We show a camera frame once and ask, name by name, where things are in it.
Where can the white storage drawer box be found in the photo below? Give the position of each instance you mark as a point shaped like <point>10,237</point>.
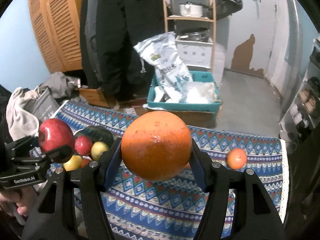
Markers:
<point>195,53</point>

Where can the light grey towel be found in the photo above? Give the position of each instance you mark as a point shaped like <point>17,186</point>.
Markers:
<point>20,122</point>

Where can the yellow-green mango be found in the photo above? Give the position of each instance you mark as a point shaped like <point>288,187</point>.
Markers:
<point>98,148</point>

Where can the wooden shelf unit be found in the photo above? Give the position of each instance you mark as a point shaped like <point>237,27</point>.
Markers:
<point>208,19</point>

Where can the white cooking pot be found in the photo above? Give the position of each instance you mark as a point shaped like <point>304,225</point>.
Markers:
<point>192,9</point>

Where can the teal cardboard box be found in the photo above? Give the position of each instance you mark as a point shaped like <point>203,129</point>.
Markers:
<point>201,96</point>

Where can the dark green glass bowl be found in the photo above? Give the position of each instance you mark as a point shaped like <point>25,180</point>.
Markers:
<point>96,133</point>

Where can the grey clothes pile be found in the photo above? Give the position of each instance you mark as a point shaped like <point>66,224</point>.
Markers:
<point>61,86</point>

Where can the grey tote bag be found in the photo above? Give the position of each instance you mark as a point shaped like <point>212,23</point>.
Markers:
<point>44,106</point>

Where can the grey shoe rack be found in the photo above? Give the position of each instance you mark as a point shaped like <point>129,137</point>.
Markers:
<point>302,116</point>

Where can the dark bag hanging on shelf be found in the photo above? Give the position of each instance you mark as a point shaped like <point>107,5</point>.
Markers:
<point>225,8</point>

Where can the wooden louvered closet door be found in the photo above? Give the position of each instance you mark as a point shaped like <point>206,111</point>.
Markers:
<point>56,24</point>

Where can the black hanging coat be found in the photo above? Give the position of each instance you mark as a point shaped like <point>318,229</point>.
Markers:
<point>109,31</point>

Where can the large orange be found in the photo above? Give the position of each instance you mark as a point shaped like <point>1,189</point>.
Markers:
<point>156,146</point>

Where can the red apple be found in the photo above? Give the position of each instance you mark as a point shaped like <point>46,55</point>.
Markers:
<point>83,145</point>
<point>54,133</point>

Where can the metal steamer pot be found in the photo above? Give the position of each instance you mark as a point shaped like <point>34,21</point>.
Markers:
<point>199,34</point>

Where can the blue patterned tablecloth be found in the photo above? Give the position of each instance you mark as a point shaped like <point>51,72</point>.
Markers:
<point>138,209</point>

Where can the small orange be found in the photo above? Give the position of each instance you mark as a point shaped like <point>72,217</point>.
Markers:
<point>84,162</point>
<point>236,159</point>

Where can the person's left hand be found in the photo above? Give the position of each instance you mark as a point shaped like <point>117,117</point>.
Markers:
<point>23,198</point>

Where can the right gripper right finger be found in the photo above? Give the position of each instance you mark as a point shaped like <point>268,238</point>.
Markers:
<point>255,215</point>

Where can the white printed plastic bag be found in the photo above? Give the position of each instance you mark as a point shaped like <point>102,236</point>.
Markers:
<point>171,73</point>

